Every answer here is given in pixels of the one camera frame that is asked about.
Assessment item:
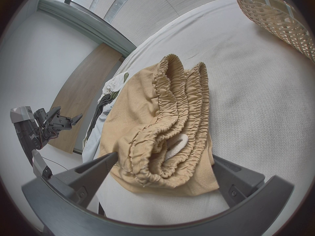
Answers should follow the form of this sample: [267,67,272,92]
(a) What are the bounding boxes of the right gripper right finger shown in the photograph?
[212,156,265,209]

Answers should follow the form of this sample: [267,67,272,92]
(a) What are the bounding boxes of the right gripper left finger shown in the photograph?
[52,152,118,209]

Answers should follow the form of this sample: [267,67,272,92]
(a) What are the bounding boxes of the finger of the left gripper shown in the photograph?
[71,113,83,127]

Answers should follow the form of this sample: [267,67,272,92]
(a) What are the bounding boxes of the tan shorts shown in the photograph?
[98,54,220,196]

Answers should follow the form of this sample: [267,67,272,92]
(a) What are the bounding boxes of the pale blue garment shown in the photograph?
[82,105,116,164]

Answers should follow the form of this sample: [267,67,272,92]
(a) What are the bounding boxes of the black garment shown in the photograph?
[87,94,116,135]

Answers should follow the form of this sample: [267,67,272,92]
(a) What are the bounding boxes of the white garment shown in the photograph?
[102,73,128,95]

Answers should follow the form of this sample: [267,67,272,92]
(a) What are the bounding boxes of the green garment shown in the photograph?
[109,72,129,100]

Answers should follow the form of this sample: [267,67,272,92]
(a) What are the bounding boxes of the bed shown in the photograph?
[48,0,315,228]

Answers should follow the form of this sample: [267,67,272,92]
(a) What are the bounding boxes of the round woven basket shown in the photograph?
[232,0,315,63]

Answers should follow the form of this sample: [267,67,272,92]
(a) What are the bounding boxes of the blue-green curtain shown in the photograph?
[38,0,138,58]

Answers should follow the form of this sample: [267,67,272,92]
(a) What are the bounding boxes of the window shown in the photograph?
[48,0,237,50]

